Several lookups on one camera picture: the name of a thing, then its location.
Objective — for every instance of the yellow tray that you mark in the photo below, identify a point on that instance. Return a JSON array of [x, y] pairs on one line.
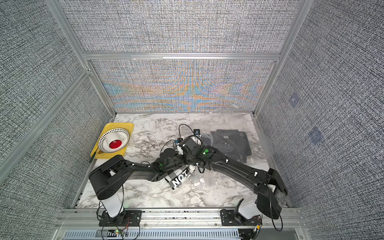
[[101, 155]]

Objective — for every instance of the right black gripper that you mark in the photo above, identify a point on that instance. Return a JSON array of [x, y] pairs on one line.
[[205, 148]]

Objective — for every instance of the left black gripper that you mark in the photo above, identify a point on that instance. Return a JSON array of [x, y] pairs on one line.
[[185, 160]]

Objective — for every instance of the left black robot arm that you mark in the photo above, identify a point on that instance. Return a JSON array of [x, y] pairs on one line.
[[109, 177]]

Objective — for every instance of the aluminium front rail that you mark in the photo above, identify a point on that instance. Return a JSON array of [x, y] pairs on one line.
[[177, 224]]

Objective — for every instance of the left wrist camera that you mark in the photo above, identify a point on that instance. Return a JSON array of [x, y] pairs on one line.
[[179, 149]]

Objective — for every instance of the clear vacuum bag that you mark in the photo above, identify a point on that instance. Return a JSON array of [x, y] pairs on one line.
[[241, 122]]

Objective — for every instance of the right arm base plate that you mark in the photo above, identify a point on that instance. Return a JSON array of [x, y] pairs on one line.
[[233, 218]]

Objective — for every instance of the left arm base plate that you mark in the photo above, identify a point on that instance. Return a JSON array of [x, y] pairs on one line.
[[130, 218]]

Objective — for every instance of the black white checkered cloth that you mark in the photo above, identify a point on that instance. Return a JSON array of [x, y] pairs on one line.
[[175, 178]]

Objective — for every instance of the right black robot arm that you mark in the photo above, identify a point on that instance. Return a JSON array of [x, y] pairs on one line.
[[268, 185]]

